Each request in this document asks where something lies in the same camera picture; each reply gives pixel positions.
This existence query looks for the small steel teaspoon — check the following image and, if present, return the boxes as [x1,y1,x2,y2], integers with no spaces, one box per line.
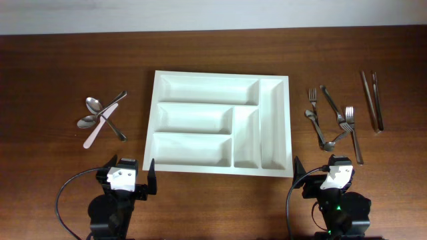
[323,131,349,152]
[304,110,326,149]

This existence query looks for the steel fork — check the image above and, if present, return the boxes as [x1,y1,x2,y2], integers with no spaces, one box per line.
[320,85,352,132]
[308,88,325,149]
[345,106,364,165]

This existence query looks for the steel kitchen tongs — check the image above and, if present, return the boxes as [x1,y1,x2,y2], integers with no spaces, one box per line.
[360,71,384,133]

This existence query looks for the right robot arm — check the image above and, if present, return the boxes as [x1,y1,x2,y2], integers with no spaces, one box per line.
[286,155,372,239]

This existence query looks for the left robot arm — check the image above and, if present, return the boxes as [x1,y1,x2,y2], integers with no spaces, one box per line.
[87,155,157,239]

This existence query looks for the pink plastic knife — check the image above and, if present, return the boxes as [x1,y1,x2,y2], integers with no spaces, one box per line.
[83,103,118,149]

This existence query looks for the large steel spoon lower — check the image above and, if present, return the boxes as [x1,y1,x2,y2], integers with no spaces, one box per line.
[77,91,127,129]

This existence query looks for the large steel spoon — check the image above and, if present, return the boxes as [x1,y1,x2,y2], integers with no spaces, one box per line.
[77,91,127,129]
[85,96,128,143]

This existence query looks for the large steel spoon upper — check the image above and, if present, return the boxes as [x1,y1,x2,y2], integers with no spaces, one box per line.
[85,96,128,143]

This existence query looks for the white plastic cutlery tray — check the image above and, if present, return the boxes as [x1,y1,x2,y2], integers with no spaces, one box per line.
[143,71,294,177]

